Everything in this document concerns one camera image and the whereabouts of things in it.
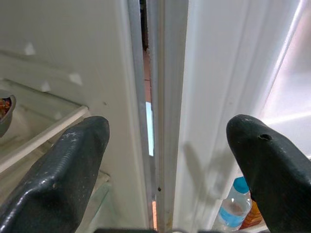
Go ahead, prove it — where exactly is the dark grey food bowl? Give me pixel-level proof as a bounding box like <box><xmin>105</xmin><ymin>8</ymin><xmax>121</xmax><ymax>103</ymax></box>
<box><xmin>0</xmin><ymin>95</ymin><xmax>17</xmax><ymax>138</ymax></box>

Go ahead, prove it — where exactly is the clear water bottle blue cap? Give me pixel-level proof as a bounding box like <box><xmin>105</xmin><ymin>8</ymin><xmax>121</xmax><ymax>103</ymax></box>
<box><xmin>217</xmin><ymin>176</ymin><xmax>253</xmax><ymax>231</ymax></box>

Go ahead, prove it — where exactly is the white fridge door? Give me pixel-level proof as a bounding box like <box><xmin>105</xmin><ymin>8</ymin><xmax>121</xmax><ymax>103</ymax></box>
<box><xmin>147</xmin><ymin>0</ymin><xmax>311</xmax><ymax>233</ymax></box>

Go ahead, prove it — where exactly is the glass fridge shelf white trim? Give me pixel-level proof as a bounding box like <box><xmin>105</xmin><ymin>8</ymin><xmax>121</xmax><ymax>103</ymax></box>
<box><xmin>0</xmin><ymin>77</ymin><xmax>89</xmax><ymax>173</ymax></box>

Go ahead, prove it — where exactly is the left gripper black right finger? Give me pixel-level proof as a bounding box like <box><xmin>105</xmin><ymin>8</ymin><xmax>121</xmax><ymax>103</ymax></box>
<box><xmin>225</xmin><ymin>114</ymin><xmax>311</xmax><ymax>233</ymax></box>

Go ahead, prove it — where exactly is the orange drink bottle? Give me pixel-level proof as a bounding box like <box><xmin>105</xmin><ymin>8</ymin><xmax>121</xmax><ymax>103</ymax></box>
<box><xmin>239</xmin><ymin>200</ymin><xmax>264</xmax><ymax>231</ymax></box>

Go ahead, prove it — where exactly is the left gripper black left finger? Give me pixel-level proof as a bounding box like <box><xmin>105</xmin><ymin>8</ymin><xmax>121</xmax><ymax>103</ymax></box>
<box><xmin>0</xmin><ymin>116</ymin><xmax>110</xmax><ymax>233</ymax></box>

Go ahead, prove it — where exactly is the white fridge cabinet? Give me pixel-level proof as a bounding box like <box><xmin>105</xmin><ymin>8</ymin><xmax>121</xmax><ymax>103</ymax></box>
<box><xmin>0</xmin><ymin>0</ymin><xmax>156</xmax><ymax>233</ymax></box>

